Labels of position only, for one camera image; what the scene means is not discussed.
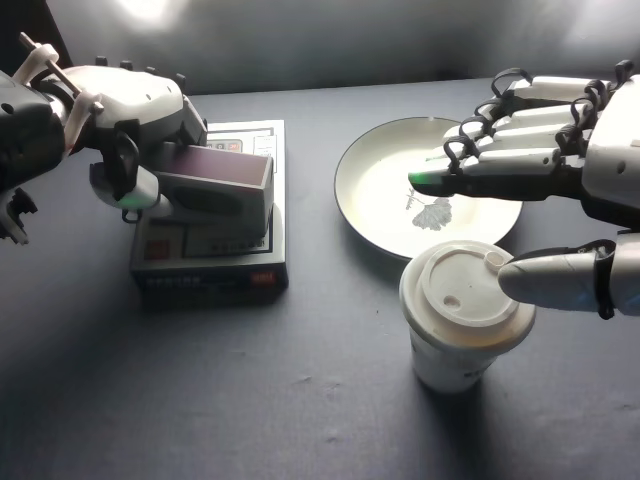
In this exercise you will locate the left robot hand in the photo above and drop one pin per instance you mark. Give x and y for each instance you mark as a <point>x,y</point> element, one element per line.
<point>130,95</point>

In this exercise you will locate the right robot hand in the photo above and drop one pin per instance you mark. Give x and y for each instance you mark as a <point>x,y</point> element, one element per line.
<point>615,160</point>

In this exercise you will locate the small dark rectangular box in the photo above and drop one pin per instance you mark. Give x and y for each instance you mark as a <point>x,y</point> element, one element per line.
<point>220,170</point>

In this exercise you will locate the white lidded paper cup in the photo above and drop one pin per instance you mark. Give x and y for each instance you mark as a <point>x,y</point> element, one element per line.
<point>450,345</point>

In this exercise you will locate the white calculator box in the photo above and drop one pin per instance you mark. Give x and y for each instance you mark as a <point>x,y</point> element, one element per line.
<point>210,260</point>

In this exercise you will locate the white plate dark rim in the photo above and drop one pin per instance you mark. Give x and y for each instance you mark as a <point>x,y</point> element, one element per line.
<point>380,215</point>

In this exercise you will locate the white backdrop sheet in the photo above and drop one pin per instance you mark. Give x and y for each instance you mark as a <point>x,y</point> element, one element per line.
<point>325,45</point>

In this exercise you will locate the grey table cloth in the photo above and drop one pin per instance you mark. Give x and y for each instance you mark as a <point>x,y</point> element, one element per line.
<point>300,400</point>

